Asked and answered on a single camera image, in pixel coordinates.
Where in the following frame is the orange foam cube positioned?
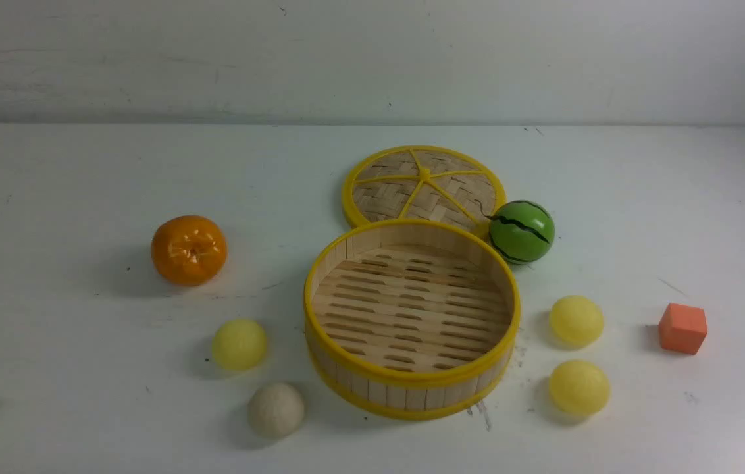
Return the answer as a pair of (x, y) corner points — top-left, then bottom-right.
(657, 302), (707, 356)

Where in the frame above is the green watermelon toy ball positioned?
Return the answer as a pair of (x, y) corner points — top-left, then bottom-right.
(488, 200), (555, 265)

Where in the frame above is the bamboo steamer tray yellow rim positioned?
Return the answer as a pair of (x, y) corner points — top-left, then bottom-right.
(303, 219), (522, 420)

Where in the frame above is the woven bamboo steamer lid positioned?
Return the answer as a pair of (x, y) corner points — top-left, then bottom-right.
(340, 146), (507, 239)

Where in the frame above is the yellow bun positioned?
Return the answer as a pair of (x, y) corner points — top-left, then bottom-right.
(549, 295), (605, 349)
(212, 319), (268, 372)
(549, 359), (612, 417)

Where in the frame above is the orange toy tangerine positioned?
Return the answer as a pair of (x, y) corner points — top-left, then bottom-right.
(151, 215), (228, 287)

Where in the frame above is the white bun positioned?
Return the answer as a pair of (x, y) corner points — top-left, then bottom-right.
(248, 383), (306, 439)

